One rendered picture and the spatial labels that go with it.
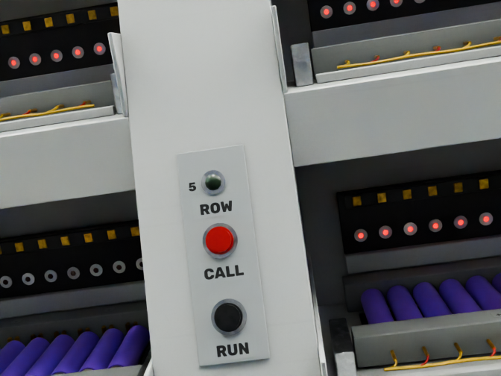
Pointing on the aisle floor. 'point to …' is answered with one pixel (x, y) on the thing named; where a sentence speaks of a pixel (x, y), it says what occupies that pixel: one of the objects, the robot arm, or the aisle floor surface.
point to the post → (199, 138)
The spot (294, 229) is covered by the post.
